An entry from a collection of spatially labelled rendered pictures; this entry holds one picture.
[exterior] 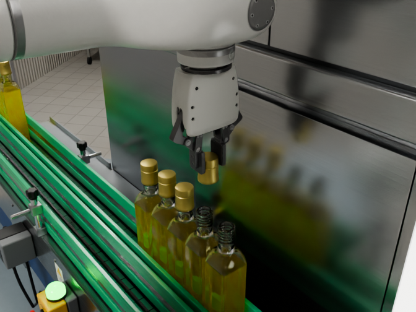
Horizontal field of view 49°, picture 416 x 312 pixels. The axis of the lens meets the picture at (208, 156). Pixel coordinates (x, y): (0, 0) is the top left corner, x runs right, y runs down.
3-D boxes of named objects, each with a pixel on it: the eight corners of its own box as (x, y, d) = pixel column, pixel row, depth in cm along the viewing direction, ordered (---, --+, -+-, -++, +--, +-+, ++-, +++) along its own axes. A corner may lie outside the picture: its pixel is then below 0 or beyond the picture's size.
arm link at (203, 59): (213, 31, 71) (213, 51, 72) (164, 41, 66) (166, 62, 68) (249, 42, 65) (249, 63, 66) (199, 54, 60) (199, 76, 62)
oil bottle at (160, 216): (190, 286, 100) (188, 204, 90) (169, 298, 97) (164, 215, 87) (174, 272, 104) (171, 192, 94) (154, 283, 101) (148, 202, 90)
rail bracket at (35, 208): (49, 236, 116) (40, 191, 109) (20, 247, 112) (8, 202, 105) (43, 228, 119) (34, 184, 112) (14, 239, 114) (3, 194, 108)
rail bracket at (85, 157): (106, 178, 140) (101, 138, 134) (86, 186, 137) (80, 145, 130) (100, 173, 143) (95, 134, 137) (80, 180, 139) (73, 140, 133)
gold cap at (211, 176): (223, 179, 76) (223, 156, 74) (206, 187, 74) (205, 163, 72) (210, 171, 79) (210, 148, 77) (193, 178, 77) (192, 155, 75)
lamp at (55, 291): (70, 296, 105) (68, 286, 103) (51, 306, 102) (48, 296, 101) (62, 285, 108) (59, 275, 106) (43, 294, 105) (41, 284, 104)
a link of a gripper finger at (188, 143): (192, 129, 72) (194, 166, 76) (176, 135, 71) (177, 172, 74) (205, 136, 70) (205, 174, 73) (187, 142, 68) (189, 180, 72)
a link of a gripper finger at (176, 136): (195, 90, 68) (211, 114, 72) (159, 126, 67) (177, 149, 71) (199, 91, 67) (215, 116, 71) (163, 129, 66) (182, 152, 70)
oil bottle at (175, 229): (206, 301, 96) (206, 218, 86) (185, 315, 93) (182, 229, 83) (190, 286, 100) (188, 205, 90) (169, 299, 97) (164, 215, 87)
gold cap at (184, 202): (198, 207, 85) (197, 187, 83) (182, 214, 83) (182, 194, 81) (186, 199, 87) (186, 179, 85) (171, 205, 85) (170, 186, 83)
